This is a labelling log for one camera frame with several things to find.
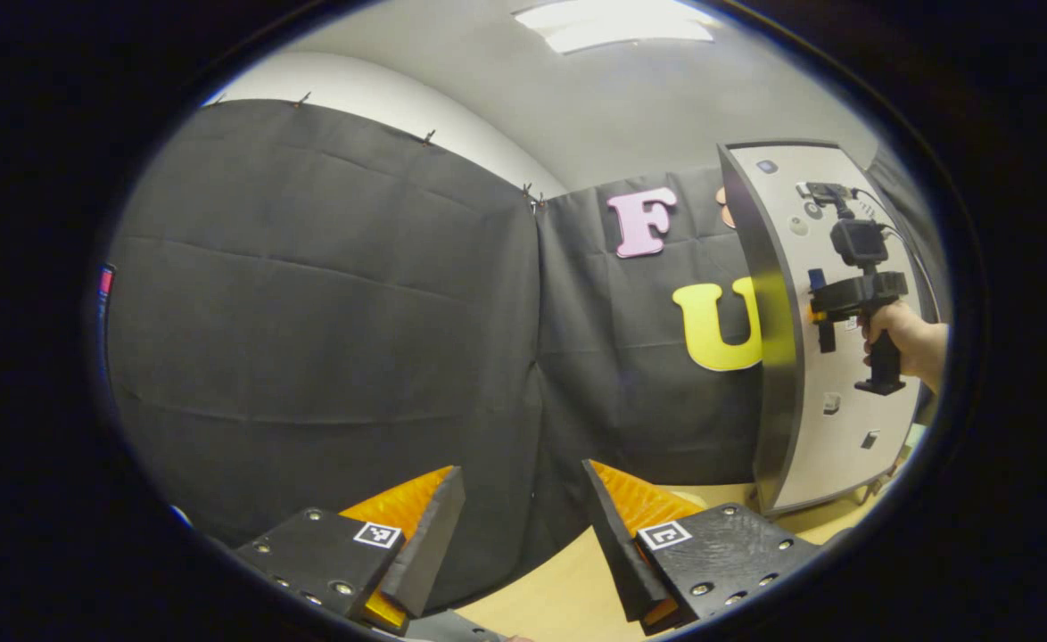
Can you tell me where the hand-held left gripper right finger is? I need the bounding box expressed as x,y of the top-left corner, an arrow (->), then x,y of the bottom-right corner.
581,459 -> 823,636

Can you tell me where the large ceiling light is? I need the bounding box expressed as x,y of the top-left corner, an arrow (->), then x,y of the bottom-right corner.
513,0 -> 719,54

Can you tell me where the grey cabinet door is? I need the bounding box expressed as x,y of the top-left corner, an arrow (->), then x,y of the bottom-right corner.
727,143 -> 933,514

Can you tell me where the black backdrop cloth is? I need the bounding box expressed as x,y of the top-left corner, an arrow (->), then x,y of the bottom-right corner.
100,96 -> 951,616

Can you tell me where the dark grey cabinet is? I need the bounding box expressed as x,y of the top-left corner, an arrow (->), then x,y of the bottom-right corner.
717,138 -> 935,520

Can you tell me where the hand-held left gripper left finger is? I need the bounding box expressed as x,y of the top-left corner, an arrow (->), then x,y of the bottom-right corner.
234,465 -> 468,636

